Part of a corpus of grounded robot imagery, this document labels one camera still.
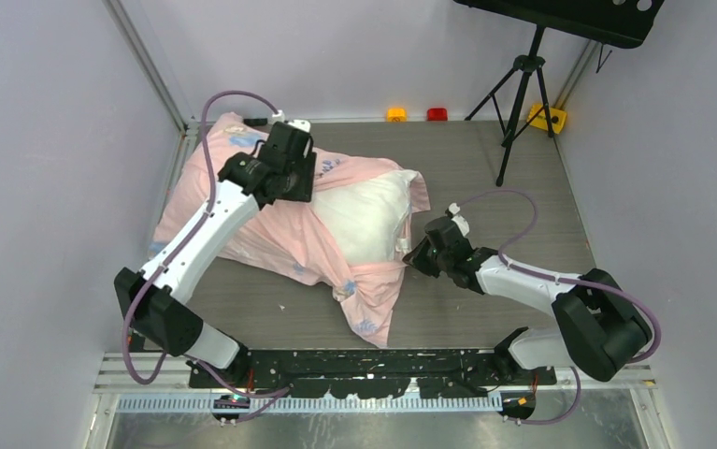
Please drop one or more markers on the yellow block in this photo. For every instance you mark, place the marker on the yellow block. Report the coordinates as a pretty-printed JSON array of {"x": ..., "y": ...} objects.
[{"x": 546, "y": 118}]

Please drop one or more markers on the white slotted cable duct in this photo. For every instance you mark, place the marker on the white slotted cable duct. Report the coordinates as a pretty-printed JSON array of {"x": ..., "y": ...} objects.
[{"x": 214, "y": 403}]

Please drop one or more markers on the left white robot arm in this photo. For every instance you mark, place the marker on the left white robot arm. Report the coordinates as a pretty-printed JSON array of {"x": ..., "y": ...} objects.
[{"x": 153, "y": 299}]

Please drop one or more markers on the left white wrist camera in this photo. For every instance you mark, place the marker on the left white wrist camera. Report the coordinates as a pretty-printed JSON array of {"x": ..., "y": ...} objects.
[{"x": 280, "y": 117}]

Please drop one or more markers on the red block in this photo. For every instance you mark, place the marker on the red block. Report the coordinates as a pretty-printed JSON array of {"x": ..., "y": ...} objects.
[{"x": 437, "y": 115}]

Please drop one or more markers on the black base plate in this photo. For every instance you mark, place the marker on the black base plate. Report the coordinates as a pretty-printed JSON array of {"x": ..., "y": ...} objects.
[{"x": 366, "y": 374}]

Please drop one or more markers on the black tripod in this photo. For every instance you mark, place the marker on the black tripod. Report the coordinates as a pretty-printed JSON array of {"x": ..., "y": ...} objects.
[{"x": 528, "y": 65}]

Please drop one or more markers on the black overhead panel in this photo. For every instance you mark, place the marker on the black overhead panel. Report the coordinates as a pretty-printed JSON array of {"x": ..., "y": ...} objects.
[{"x": 623, "y": 25}]

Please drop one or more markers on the small black block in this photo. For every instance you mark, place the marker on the small black block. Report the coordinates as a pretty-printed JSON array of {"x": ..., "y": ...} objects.
[{"x": 256, "y": 121}]

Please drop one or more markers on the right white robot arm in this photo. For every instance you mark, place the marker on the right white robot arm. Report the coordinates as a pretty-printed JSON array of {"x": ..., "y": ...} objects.
[{"x": 598, "y": 327}]

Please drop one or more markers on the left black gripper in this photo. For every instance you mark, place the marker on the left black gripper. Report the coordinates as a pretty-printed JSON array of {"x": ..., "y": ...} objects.
[{"x": 304, "y": 192}]

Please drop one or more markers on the pink pillowcase with blue print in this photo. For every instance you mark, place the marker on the pink pillowcase with blue print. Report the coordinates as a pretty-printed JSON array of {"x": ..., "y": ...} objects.
[{"x": 289, "y": 239}]

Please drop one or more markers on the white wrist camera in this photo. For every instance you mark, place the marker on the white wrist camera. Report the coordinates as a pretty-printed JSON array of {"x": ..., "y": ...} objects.
[
  {"x": 454, "y": 212},
  {"x": 280, "y": 117}
]

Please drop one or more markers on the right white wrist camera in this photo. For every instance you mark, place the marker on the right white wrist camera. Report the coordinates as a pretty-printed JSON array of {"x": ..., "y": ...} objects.
[{"x": 454, "y": 212}]

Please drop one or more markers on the white pillow care label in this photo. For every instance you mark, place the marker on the white pillow care label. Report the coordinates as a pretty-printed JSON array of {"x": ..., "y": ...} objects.
[{"x": 402, "y": 238}]

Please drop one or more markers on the orange block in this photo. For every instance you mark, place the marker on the orange block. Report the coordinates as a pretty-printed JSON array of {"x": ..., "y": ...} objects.
[{"x": 396, "y": 115}]

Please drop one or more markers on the white pillow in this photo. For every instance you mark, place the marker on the white pillow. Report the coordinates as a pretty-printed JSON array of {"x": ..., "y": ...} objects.
[{"x": 362, "y": 216}]

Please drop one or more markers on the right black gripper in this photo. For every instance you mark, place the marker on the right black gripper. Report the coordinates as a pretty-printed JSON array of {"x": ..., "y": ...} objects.
[{"x": 418, "y": 259}]

